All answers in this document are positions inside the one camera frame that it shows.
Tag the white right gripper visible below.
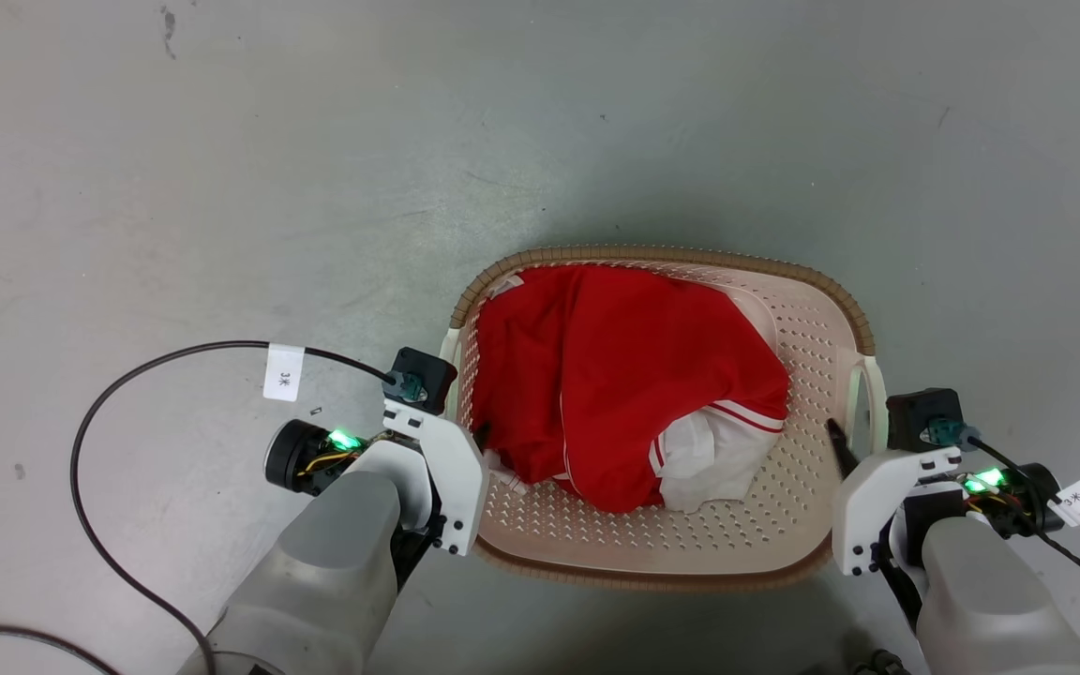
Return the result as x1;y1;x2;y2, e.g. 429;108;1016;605
825;418;964;577

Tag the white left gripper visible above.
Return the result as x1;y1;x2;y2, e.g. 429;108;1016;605
351;401;495;557

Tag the beige laundry basket brown rim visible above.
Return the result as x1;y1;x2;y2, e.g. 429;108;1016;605
440;246;889;593

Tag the red garment with white trim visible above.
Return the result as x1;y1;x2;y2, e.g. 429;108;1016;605
469;264;792;516

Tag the black left gripper motor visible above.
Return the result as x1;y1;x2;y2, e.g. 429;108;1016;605
264;418;374;498

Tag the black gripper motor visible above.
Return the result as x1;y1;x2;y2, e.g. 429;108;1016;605
264;418;374;498
960;461;1064;540

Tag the black right gripper motor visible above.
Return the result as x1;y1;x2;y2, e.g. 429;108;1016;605
960;461;1064;540

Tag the white tag on left cable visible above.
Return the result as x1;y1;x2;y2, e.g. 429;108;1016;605
262;343;306;403

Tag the white tag on cable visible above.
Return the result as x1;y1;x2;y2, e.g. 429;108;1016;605
262;343;306;403
1045;477;1080;528

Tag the white tag on right cable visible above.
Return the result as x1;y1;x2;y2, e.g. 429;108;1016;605
1045;477;1080;528

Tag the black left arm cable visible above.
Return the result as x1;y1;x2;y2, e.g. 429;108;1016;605
69;340;402;675

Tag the thin dark floor cable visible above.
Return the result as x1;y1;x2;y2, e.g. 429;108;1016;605
0;625;102;675

